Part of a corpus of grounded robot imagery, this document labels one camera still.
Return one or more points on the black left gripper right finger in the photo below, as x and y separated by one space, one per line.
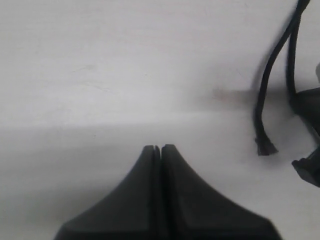
196 211

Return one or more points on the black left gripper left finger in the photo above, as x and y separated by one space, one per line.
128 212

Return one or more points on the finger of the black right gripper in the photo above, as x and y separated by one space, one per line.
306 104
309 168

